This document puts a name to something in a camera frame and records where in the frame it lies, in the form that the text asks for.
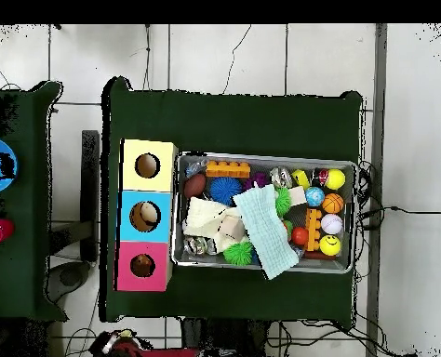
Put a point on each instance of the wooden three-hole box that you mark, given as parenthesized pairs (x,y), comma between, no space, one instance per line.
(131,230)

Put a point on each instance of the yellow plush toy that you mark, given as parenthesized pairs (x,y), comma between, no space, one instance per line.
(126,333)

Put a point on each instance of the orange basketball toy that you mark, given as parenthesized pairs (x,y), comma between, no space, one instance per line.
(333,203)

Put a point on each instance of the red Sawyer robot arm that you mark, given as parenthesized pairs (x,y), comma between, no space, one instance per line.
(168,355)

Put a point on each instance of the small orange building brick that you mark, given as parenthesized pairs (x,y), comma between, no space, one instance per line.
(312,228)

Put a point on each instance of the white baseball toy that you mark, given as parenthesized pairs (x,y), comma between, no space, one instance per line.
(332,224)

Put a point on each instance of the green spiky toy with eyes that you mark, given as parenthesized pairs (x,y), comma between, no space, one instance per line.
(283,200)

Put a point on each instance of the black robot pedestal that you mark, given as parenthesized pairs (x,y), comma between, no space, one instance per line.
(220,334)

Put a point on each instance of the blue spiky rubber ball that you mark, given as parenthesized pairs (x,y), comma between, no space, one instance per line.
(224,189)

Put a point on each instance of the mint green cloth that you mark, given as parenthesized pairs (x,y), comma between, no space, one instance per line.
(267,230)

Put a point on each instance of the globe print ball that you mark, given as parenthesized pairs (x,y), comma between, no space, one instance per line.
(314,196)

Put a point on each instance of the dark green tablecloth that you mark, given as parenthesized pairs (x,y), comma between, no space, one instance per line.
(224,122)
(12,279)

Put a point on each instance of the silver mesh bin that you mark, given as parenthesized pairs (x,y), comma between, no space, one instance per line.
(317,266)

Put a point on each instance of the yellow smiley ball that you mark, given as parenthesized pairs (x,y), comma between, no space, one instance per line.
(330,245)

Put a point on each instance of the cream cloth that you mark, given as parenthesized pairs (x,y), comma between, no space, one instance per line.
(205,219)

